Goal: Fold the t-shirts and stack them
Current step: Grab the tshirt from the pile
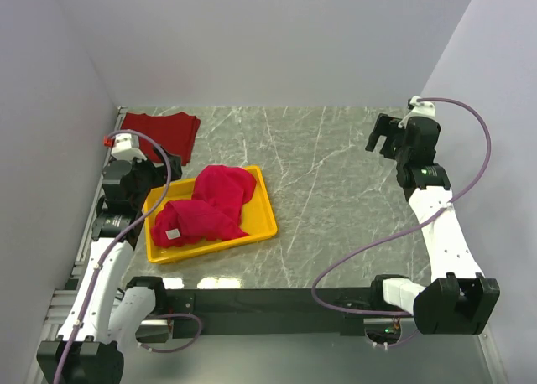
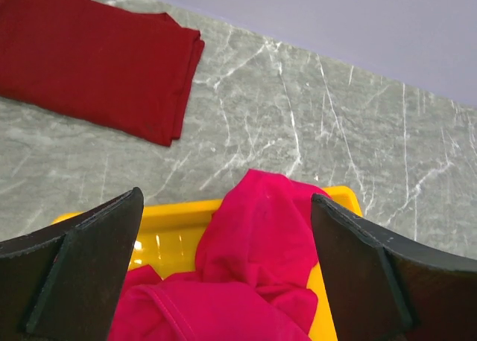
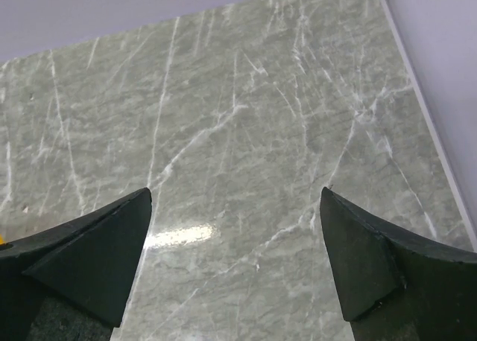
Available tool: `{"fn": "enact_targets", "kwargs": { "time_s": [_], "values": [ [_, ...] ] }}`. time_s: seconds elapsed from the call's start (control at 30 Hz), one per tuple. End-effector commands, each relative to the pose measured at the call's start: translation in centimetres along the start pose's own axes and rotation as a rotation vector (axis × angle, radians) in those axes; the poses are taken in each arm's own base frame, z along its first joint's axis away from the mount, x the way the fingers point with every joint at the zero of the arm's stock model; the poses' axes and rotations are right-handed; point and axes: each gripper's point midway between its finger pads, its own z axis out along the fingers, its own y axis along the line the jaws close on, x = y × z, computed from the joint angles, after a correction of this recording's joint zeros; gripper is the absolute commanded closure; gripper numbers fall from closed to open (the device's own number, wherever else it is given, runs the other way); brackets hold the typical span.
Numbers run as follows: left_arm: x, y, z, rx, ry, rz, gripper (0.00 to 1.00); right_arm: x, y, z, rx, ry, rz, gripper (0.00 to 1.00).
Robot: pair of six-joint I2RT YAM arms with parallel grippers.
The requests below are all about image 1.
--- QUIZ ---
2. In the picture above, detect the pink t shirt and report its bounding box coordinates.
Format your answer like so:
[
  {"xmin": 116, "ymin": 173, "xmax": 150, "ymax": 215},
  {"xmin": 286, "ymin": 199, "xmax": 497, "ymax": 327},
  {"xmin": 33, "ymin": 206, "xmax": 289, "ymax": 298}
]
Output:
[{"xmin": 150, "ymin": 165, "xmax": 256, "ymax": 248}]

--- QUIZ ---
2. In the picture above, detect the yellow plastic tray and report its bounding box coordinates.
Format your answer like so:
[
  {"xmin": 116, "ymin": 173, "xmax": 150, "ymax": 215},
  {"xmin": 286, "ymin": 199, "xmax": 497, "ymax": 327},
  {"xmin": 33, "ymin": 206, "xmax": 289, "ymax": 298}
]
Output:
[{"xmin": 144, "ymin": 166, "xmax": 278, "ymax": 264}]

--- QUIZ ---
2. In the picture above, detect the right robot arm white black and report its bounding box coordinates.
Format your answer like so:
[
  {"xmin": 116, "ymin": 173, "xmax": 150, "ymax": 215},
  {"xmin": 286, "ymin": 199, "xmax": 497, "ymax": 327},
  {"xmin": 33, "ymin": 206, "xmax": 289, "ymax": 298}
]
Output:
[{"xmin": 366, "ymin": 113, "xmax": 500, "ymax": 335}]

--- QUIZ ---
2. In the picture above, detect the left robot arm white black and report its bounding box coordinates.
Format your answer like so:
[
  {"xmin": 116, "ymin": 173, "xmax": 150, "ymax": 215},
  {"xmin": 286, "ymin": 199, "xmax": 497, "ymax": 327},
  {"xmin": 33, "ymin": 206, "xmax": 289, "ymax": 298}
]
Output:
[{"xmin": 37, "ymin": 148, "xmax": 182, "ymax": 383}]

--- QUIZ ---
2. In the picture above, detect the folded dark red t shirt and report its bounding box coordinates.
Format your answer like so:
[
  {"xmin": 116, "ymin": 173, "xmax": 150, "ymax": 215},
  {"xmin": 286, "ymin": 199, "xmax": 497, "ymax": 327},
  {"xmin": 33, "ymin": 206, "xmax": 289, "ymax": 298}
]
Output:
[{"xmin": 121, "ymin": 112, "xmax": 201, "ymax": 166}]

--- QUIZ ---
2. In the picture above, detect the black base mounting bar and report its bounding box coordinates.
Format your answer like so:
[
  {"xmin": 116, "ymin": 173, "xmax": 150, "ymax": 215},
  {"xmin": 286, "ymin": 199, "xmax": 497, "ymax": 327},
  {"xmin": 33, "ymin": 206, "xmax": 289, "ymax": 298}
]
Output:
[{"xmin": 125, "ymin": 277, "xmax": 414, "ymax": 341}]

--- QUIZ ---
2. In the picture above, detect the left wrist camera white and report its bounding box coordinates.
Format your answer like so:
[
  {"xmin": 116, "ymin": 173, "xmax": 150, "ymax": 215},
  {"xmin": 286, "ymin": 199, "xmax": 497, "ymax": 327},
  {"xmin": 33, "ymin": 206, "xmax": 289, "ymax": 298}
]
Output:
[{"xmin": 104, "ymin": 133, "xmax": 147, "ymax": 162}]

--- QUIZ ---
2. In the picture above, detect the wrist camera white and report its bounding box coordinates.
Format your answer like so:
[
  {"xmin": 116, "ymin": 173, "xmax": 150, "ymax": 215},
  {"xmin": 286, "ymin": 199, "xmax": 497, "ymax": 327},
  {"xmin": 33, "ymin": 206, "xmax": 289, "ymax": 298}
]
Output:
[
  {"xmin": 398, "ymin": 96, "xmax": 435, "ymax": 129},
  {"xmin": 104, "ymin": 133, "xmax": 147, "ymax": 162}
]

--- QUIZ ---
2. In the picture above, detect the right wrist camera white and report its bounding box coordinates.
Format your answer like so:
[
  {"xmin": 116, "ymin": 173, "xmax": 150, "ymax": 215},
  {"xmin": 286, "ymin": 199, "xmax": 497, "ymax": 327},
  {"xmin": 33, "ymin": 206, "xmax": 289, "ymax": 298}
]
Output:
[{"xmin": 398, "ymin": 96, "xmax": 435, "ymax": 129}]

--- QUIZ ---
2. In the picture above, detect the aluminium frame rail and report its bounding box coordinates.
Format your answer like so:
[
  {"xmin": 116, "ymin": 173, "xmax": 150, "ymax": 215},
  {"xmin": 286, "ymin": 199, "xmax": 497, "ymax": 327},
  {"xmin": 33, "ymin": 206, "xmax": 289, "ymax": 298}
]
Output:
[{"xmin": 41, "ymin": 106, "xmax": 127, "ymax": 343}]

